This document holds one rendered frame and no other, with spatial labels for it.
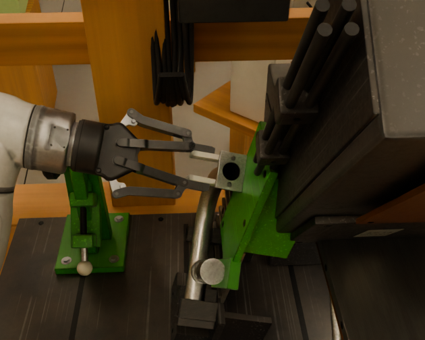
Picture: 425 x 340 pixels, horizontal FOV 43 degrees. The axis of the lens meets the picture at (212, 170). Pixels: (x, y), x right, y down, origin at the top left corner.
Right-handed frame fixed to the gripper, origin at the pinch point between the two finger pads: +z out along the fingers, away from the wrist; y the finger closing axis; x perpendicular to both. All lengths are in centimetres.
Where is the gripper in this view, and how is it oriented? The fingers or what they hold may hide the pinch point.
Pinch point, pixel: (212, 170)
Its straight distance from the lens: 79.9
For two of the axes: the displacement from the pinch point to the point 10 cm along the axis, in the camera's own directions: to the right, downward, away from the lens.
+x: -2.1, 1.0, 9.7
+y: 1.5, -9.8, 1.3
